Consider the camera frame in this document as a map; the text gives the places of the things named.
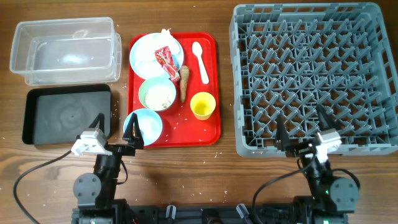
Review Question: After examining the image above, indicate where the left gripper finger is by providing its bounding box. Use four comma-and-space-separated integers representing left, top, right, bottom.
88, 113, 105, 134
123, 113, 144, 149

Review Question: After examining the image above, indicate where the white napkin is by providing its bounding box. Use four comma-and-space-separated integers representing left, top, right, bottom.
130, 29, 182, 67

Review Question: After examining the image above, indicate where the red snack wrapper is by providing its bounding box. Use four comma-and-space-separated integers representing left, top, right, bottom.
154, 46, 180, 82

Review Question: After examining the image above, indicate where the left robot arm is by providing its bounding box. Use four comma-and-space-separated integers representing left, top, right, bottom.
71, 113, 144, 223

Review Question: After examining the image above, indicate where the black waste tray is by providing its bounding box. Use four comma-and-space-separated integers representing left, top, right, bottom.
22, 84, 112, 145

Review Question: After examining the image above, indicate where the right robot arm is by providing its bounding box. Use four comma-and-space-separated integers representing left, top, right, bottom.
275, 105, 361, 223

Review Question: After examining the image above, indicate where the brown carrot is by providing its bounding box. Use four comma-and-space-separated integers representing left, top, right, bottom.
180, 65, 190, 103

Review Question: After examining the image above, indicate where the clear plastic waste bin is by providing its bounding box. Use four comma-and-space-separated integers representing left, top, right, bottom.
9, 17, 122, 86

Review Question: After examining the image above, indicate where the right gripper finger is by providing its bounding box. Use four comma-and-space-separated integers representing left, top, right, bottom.
316, 105, 338, 131
275, 114, 290, 149

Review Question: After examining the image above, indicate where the green bowl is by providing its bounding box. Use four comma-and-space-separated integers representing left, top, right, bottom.
138, 77, 177, 111

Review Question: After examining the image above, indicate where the grey dishwasher rack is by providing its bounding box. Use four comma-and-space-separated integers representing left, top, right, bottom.
229, 2, 397, 157

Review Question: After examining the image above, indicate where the white plastic spoon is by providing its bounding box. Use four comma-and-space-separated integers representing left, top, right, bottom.
192, 42, 210, 85

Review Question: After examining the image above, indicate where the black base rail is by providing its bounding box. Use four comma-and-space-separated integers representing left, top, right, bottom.
71, 203, 349, 224

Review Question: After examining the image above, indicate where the red serving tray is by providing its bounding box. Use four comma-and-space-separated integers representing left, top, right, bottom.
127, 32, 222, 149

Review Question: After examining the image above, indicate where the white rice pile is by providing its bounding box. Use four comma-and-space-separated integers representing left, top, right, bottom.
144, 85, 174, 111

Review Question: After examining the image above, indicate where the yellow plastic cup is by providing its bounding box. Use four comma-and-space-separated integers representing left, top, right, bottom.
190, 92, 216, 121

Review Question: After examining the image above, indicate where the small light blue bowl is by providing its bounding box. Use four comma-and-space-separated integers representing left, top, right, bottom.
123, 108, 163, 146

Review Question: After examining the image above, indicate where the large light blue plate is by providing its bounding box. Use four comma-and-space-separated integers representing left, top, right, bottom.
129, 33, 170, 80

